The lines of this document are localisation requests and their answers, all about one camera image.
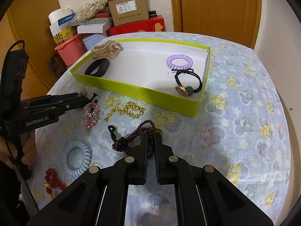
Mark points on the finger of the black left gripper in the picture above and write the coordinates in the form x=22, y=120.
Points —
x=61, y=108
x=47, y=99

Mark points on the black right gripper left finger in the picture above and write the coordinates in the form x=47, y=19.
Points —
x=136, y=163

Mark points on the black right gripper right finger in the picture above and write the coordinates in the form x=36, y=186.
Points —
x=165, y=169

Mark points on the pink rhinestone hair clip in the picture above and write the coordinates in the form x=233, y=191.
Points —
x=91, y=115

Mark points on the black wristband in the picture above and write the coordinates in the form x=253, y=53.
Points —
x=97, y=68

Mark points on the beige hair claw clip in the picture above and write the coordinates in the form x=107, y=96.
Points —
x=109, y=50

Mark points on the pink plastic bin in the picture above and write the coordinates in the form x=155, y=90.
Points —
x=72, y=50

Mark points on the light blue cylindrical container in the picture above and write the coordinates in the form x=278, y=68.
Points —
x=92, y=40

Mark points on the yellow patterned carton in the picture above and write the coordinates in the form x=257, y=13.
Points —
x=64, y=35

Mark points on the white blue carton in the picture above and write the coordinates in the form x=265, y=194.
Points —
x=59, y=20

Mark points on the floral blue tablecloth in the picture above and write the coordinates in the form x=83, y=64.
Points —
x=240, y=128

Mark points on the wooden wardrobe panel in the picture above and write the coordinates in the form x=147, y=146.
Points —
x=28, y=20

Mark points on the white flat box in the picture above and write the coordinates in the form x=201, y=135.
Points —
x=94, y=28

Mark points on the lime green tray box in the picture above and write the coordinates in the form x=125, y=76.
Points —
x=140, y=72

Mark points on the striped green white box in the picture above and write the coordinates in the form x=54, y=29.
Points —
x=75, y=23

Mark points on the bag of beige items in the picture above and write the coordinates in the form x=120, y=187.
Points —
x=90, y=9

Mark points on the small red box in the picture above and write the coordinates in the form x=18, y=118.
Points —
x=103, y=15

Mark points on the brown cardboard box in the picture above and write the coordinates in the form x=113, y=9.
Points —
x=128, y=11

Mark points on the red gift box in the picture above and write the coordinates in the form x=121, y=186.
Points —
x=153, y=24

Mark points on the wooden door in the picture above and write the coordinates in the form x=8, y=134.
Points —
x=234, y=20

